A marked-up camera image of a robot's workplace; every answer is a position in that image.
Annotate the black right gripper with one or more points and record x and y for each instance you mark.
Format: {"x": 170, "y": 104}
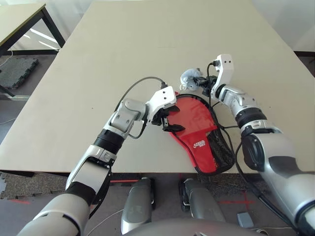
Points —
{"x": 210, "y": 84}

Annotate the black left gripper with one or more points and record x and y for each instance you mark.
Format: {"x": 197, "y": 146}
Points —
{"x": 160, "y": 118}

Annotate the red ping-pong paddle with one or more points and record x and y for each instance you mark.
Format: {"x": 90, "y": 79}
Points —
{"x": 194, "y": 115}

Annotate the black and red paddle case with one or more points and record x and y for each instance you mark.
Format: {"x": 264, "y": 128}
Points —
{"x": 204, "y": 152}

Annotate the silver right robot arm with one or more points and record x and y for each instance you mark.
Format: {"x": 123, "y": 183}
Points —
{"x": 273, "y": 152}

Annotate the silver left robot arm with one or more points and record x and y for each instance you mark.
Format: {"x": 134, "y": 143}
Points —
{"x": 98, "y": 157}

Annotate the grey robot right leg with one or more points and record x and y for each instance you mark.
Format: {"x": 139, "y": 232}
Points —
{"x": 201, "y": 204}

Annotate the grey robot leg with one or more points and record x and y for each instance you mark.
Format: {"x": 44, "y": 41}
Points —
{"x": 201, "y": 204}
{"x": 137, "y": 204}

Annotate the grey robot left leg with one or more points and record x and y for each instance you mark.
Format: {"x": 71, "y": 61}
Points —
{"x": 137, "y": 204}

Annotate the grey robot torso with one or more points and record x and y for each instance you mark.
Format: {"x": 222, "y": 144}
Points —
{"x": 192, "y": 228}

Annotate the small grey floor box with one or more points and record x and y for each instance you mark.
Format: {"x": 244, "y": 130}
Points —
{"x": 244, "y": 220}

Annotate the dark foam floor mat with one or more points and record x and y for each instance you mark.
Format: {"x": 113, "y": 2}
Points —
{"x": 17, "y": 73}

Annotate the black-framed side table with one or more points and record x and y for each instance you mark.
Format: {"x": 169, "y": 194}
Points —
{"x": 17, "y": 19}

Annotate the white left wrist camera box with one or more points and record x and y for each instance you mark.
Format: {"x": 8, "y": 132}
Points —
{"x": 162, "y": 99}

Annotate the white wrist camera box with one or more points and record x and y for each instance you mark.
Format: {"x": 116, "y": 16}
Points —
{"x": 162, "y": 99}
{"x": 224, "y": 68}

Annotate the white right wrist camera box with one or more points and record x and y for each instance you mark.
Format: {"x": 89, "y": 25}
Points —
{"x": 224, "y": 68}

